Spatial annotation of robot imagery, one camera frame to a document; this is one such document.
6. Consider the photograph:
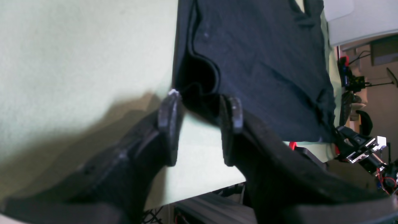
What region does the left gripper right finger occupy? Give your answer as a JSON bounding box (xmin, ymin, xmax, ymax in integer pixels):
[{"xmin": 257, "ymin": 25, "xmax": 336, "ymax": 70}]
[{"xmin": 219, "ymin": 95, "xmax": 397, "ymax": 224}]

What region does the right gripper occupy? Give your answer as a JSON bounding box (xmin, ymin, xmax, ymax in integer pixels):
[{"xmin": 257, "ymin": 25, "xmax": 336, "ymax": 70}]
[{"xmin": 336, "ymin": 126, "xmax": 377, "ymax": 164}]

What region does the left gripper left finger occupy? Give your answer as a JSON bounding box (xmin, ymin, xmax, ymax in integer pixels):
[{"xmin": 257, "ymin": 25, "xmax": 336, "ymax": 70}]
[{"xmin": 1, "ymin": 90, "xmax": 183, "ymax": 224}]

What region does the black T-shirt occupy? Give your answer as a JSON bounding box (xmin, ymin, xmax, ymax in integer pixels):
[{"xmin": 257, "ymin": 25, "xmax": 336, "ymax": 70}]
[{"xmin": 174, "ymin": 0, "xmax": 336, "ymax": 143}]

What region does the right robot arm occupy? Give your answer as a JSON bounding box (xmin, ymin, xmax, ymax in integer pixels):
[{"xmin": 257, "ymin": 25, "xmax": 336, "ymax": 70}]
[{"xmin": 335, "ymin": 126, "xmax": 397, "ymax": 196}]

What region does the blue orange bar clamp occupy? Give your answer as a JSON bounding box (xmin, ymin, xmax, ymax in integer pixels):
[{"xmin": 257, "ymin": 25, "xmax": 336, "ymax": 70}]
[{"xmin": 289, "ymin": 142, "xmax": 328, "ymax": 170}]

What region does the blue clamp at right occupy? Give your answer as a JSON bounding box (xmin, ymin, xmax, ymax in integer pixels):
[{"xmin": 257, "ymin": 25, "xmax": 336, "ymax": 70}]
[{"xmin": 337, "ymin": 56, "xmax": 352, "ymax": 87}]

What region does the light green table cloth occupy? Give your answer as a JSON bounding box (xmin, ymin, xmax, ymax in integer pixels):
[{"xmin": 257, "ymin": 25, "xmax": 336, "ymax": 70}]
[{"xmin": 1, "ymin": 0, "xmax": 341, "ymax": 210}]

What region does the white bin right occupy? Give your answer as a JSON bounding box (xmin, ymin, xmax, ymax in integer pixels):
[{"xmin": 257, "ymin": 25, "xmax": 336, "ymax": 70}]
[{"xmin": 324, "ymin": 0, "xmax": 398, "ymax": 46}]

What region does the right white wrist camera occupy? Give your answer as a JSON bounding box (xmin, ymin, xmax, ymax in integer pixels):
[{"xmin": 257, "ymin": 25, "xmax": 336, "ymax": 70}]
[{"xmin": 374, "ymin": 136, "xmax": 387, "ymax": 151}]

